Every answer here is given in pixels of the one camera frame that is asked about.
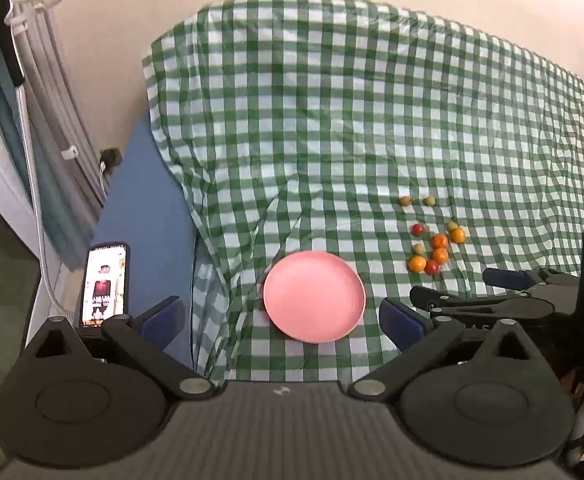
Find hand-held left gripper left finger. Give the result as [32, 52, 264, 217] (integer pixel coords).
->
[24, 296, 216, 402]

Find pink plate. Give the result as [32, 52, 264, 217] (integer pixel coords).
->
[263, 251, 367, 344]

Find grey curtain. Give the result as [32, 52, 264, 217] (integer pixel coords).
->
[0, 0, 108, 211]

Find black smartphone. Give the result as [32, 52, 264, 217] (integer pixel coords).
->
[80, 242, 130, 329]

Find green checked tablecloth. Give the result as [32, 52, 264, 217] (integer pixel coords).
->
[142, 0, 584, 383]

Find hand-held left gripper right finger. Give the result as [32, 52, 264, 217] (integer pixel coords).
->
[347, 297, 541, 402]

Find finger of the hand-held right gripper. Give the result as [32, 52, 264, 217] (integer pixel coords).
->
[410, 286, 578, 322]
[483, 267, 581, 294]

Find blue fabric cushion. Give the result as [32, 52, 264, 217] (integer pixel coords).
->
[90, 87, 584, 368]

